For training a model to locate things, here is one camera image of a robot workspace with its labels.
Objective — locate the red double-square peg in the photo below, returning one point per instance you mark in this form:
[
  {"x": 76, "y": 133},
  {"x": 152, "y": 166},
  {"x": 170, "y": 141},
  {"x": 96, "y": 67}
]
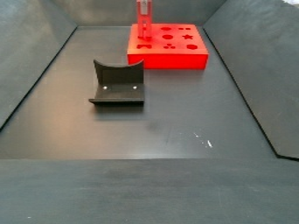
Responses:
[{"x": 144, "y": 18}]

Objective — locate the red shape-sorting block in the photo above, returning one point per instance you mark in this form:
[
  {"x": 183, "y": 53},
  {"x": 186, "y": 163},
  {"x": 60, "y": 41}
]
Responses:
[{"x": 174, "y": 48}]

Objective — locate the black curved holder bracket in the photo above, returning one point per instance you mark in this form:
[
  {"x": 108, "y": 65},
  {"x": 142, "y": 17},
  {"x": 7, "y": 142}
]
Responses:
[{"x": 120, "y": 83}]

